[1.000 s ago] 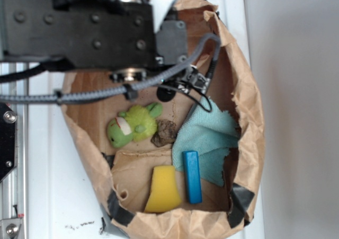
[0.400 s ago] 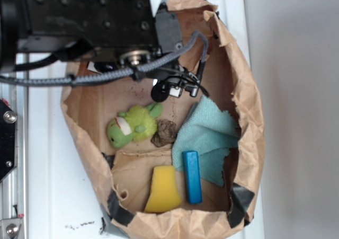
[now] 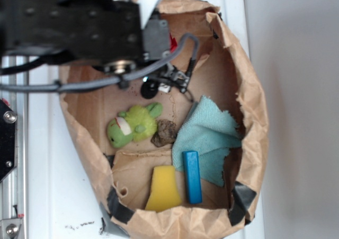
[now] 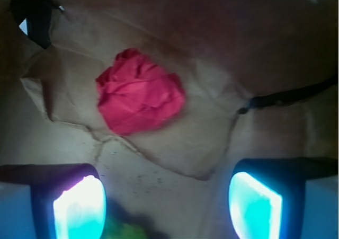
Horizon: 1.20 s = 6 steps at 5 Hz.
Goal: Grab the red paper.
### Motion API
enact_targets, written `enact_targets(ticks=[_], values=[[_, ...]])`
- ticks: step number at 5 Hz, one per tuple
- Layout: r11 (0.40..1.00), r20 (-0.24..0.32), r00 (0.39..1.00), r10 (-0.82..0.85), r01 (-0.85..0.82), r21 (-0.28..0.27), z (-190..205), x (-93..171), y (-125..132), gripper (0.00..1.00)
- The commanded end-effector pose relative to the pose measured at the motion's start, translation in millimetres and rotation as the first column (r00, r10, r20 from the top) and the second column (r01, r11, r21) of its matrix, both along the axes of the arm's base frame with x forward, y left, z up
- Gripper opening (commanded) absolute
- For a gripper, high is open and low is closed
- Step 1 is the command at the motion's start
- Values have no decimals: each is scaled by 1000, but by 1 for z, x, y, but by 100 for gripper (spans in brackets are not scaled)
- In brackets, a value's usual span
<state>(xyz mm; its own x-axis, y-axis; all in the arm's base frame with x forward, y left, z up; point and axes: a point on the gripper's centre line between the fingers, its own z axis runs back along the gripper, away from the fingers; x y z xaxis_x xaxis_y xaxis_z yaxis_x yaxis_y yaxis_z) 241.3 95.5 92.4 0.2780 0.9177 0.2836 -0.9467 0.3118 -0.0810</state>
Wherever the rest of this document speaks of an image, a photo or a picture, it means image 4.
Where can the green plush toy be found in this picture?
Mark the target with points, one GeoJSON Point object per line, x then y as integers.
{"type": "Point", "coordinates": [116, 229]}

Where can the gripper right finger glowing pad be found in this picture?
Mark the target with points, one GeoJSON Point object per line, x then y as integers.
{"type": "Point", "coordinates": [284, 198]}

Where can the brown paper bag tray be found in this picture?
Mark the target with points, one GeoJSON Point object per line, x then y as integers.
{"type": "Point", "coordinates": [172, 181]}

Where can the red paper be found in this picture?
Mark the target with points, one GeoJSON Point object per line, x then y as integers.
{"type": "Point", "coordinates": [136, 94]}

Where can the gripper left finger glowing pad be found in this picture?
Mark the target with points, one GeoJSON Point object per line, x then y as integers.
{"type": "Point", "coordinates": [52, 201]}

